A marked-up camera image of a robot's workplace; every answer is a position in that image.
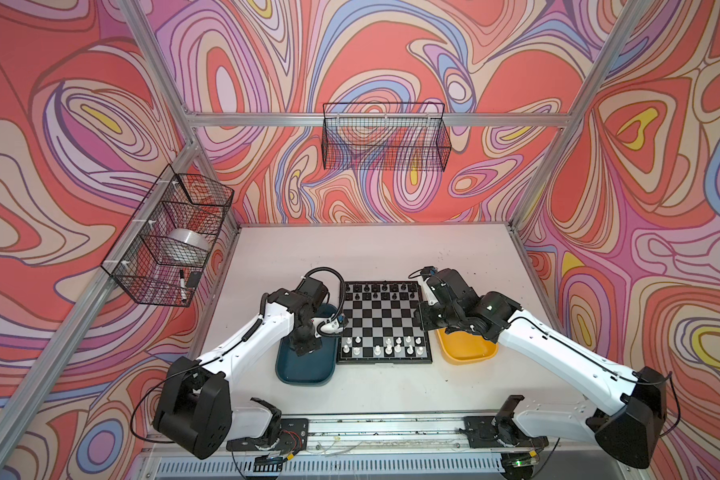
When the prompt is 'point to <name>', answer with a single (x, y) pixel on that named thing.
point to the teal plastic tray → (314, 369)
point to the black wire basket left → (160, 259)
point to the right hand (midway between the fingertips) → (420, 321)
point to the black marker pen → (183, 289)
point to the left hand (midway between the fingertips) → (312, 338)
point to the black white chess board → (383, 328)
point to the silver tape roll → (189, 238)
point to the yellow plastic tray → (462, 347)
